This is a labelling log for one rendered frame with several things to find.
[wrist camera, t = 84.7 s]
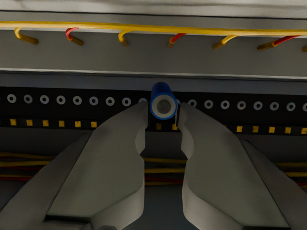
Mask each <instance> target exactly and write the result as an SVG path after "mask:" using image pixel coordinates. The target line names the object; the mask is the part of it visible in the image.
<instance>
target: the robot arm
mask: <svg viewBox="0 0 307 230"><path fill-rule="evenodd" d="M175 124H176V127H178V128H179V129H180V131H181V132H182V134H183V136H182V143H181V150H182V151H183V152H184V154H185V155H186V157H187V158H188V161H187V162H186V167H185V175H184V181H183V187H182V201H183V213H184V216H185V217H186V219H187V220H188V221H189V222H191V223H192V224H193V225H194V226H196V227H197V228H198V229H200V230H307V192H306V191H305V190H304V189H302V188H301V187H300V186H299V185H298V184H297V183H296V182H294V181H293V180H292V179H291V178H290V177H289V176H288V175H286V174H285V173H284V172H283V171H282V170H281V169H279V168H278V167H277V166H276V165H275V164H274V163H273V162H272V161H271V160H270V159H268V158H267V157H266V156H265V155H264V154H263V153H262V152H260V151H259V150H258V149H257V148H256V147H255V146H254V145H252V144H251V143H250V142H249V141H248V140H240V139H238V138H237V137H236V136H235V135H234V134H233V133H232V132H231V131H230V130H229V129H228V128H226V127H225V126H224V125H222V124H221V123H220V122H218V121H217V120H215V119H214V118H212V117H210V116H208V115H207V114H205V113H203V112H201V111H200V110H198V109H196V108H195V107H193V106H191V105H190V104H188V103H185V102H183V103H177V110H176V114H175ZM148 125H150V102H147V101H141V102H139V103H137V104H135V105H133V106H132V107H130V108H128V109H126V110H124V111H122V112H120V113H118V114H116V115H115V116H113V117H111V118H109V119H108V120H106V121H105V122H104V123H102V124H101V125H100V126H99V127H97V128H96V129H95V130H94V131H93V132H92V133H90V134H87V133H84V134H82V135H81V136H80V137H79V138H78V139H77V140H75V141H74V142H73V143H72V144H70V145H69V146H68V147H67V148H66V149H64V150H63V151H62V152H61V153H60V154H58V155H57V156H56V157H55V158H54V159H53V160H52V161H50V162H49V163H48V164H47V165H46V166H44V167H43V168H42V169H41V170H40V171H38V172H37V173H36V174H35V175H34V176H33V177H31V178H30V179H29V180H28V181H27V182H26V183H25V184H24V185H23V186H22V187H21V188H20V189H19V190H18V191H17V192H16V193H15V194H14V195H13V196H12V197H11V198H10V199H9V200H8V201H7V202H6V204H5V205H4V206H3V207H2V208H1V209H0V230H121V229H123V228H124V227H126V226H127V225H129V224H131V223H132V222H134V221H135V220H137V219H138V218H139V217H140V216H141V215H142V213H143V207H144V160H143V158H142V157H141V156H140V153H141V152H142V151H143V150H144V148H145V129H146V128H147V126H148Z"/></svg>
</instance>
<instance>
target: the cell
mask: <svg viewBox="0 0 307 230"><path fill-rule="evenodd" d="M176 110H177V100H176V98H175V96H174V94H173V93H172V91H171V89H170V87H169V85H168V84H167V83H165V82H157V83H156V84H154V85H153V87H152V92H151V99H150V111H151V113H152V115H153V116H154V117H156V118H157V119H160V120H167V119H170V118H171V117H173V116H174V115H175V114H176Z"/></svg>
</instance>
